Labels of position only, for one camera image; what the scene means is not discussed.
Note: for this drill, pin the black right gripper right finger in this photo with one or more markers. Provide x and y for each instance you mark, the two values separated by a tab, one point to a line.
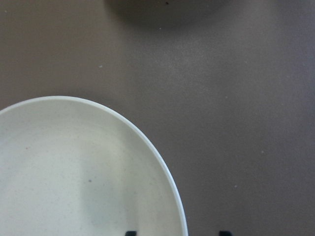
225	233

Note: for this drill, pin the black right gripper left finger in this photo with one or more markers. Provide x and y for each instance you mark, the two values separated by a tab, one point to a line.
131	233

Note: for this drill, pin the cream round plate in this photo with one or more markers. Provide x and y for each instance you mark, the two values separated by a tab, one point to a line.
73	167

